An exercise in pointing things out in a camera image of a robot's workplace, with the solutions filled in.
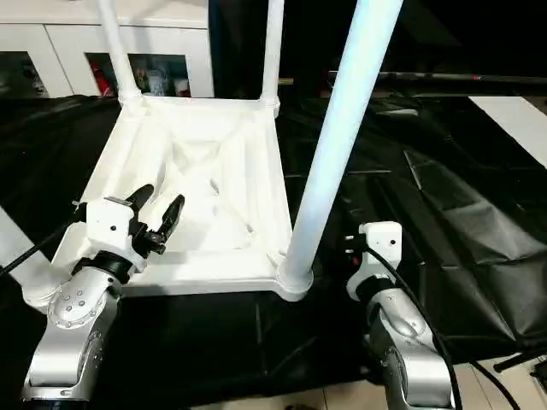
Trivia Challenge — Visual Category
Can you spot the blue upright panel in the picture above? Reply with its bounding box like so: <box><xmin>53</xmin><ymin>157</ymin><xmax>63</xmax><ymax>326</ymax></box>
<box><xmin>208</xmin><ymin>0</ymin><xmax>223</xmax><ymax>97</ymax></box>

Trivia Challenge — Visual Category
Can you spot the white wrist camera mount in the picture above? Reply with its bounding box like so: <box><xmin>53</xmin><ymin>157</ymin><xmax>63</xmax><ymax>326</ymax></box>
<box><xmin>345</xmin><ymin>221</ymin><xmax>403</xmax><ymax>302</ymax></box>
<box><xmin>85</xmin><ymin>198</ymin><xmax>146</xmax><ymax>274</ymax></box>

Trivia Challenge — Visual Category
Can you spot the black right camera cable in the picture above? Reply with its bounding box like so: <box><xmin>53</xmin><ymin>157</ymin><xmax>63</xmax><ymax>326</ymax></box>
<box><xmin>365</xmin><ymin>247</ymin><xmax>518</xmax><ymax>410</ymax></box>

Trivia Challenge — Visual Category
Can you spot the white paper sheet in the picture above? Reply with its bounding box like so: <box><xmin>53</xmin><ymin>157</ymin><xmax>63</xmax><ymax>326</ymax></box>
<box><xmin>468</xmin><ymin>96</ymin><xmax>547</xmax><ymax>170</ymax></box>

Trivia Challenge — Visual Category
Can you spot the white plastic table top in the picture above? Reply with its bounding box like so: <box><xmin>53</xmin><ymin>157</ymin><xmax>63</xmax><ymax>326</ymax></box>
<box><xmin>50</xmin><ymin>96</ymin><xmax>315</xmax><ymax>302</ymax></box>

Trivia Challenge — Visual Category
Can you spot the white glass-door cabinet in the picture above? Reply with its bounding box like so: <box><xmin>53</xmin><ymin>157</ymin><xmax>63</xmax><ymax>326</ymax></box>
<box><xmin>0</xmin><ymin>0</ymin><xmax>215</xmax><ymax>99</ymax></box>

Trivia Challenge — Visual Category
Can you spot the long black rod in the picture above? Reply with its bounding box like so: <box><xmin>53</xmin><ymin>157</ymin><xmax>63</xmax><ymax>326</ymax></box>
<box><xmin>328</xmin><ymin>70</ymin><xmax>547</xmax><ymax>86</ymax></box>

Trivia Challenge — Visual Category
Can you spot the black metal stand leg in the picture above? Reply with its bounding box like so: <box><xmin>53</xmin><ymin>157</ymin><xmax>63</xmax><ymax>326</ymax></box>
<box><xmin>493</xmin><ymin>349</ymin><xmax>542</xmax><ymax>372</ymax></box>

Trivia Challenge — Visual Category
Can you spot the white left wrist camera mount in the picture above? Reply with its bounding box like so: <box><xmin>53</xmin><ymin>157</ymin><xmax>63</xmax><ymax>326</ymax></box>
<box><xmin>85</xmin><ymin>198</ymin><xmax>146</xmax><ymax>274</ymax></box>

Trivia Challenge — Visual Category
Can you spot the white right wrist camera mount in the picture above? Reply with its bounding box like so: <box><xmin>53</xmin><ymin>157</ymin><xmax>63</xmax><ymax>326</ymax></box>
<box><xmin>345</xmin><ymin>221</ymin><xmax>403</xmax><ymax>302</ymax></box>

